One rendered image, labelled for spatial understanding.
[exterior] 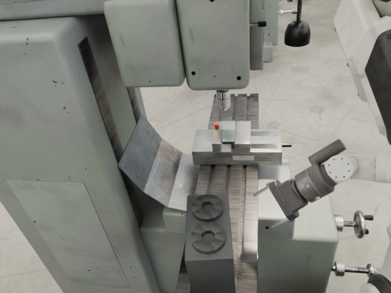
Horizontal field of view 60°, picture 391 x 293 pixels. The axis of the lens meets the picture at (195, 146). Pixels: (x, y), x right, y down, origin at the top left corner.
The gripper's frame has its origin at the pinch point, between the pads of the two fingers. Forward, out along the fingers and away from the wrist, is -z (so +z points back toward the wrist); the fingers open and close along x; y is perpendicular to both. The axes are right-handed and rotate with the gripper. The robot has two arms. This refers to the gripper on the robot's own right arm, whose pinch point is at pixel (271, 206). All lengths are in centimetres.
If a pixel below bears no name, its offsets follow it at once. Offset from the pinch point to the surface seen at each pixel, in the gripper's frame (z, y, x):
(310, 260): -15, -44, -25
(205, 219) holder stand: -11.4, 17.9, 5.3
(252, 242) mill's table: -13.0, -3.4, -6.5
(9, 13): -21, 43, 79
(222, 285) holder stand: -16.9, 16.7, -11.8
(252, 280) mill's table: -14.2, 6.1, -15.3
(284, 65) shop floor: -13, -292, 133
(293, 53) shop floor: 0, -319, 147
